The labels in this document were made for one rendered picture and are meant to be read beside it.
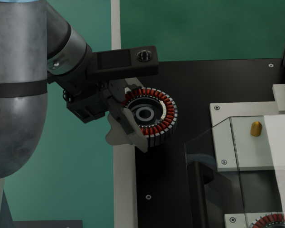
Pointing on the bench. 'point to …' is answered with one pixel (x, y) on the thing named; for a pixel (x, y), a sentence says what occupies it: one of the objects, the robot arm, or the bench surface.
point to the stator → (154, 102)
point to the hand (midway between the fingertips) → (147, 118)
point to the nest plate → (241, 110)
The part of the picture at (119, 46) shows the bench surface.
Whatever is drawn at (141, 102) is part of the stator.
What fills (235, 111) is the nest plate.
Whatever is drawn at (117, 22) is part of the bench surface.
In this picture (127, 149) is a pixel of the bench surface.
